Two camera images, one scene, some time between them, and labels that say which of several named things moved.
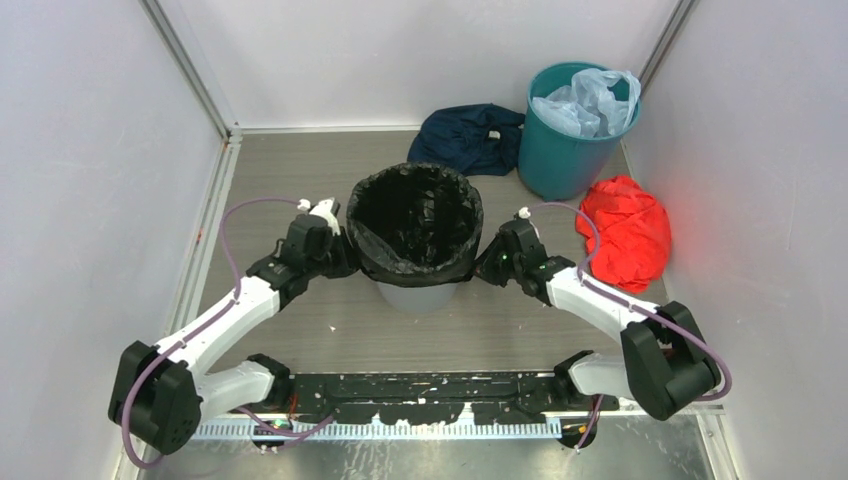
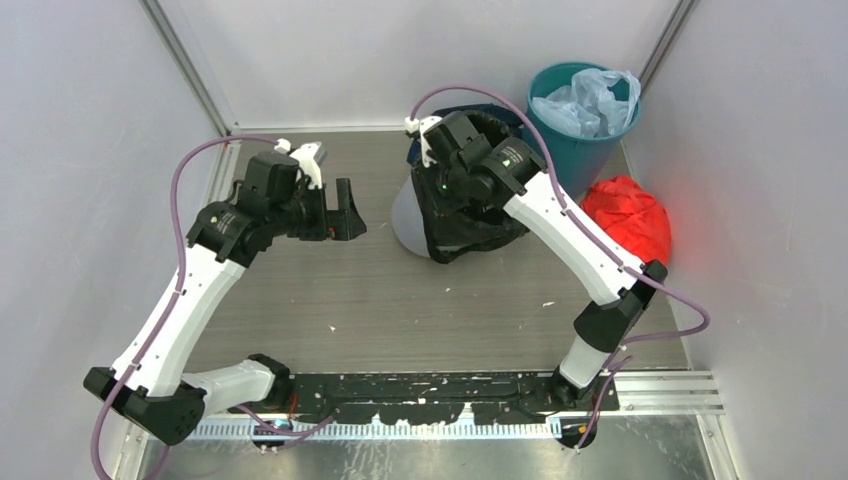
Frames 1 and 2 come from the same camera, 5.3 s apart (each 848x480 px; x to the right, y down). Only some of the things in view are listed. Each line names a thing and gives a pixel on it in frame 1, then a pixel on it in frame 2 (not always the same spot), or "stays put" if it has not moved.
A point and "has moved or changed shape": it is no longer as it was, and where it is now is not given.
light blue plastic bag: x=588 y=107 stays put
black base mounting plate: x=513 y=398 stays put
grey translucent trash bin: x=418 y=300 to x=407 y=219
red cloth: x=635 y=232 stays put
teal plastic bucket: x=557 y=164 stays put
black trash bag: x=415 y=225 has moved or changed shape
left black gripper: x=349 y=260 to x=346 y=222
